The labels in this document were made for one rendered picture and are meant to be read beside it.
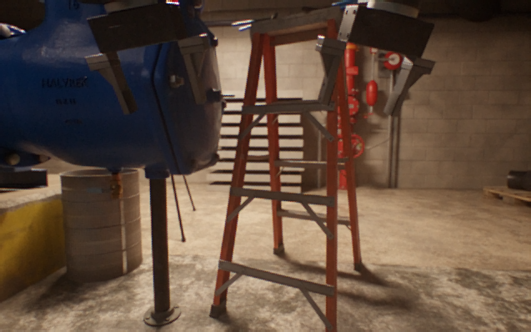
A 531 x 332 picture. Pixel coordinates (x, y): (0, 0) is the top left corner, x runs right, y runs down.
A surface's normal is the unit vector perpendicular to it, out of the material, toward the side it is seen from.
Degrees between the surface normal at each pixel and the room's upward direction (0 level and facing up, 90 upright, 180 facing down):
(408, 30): 113
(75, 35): 71
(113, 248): 90
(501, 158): 90
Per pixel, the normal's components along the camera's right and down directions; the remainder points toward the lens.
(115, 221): 0.72, 0.07
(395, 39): 0.12, 0.48
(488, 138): -0.10, 0.09
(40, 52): -0.12, -0.25
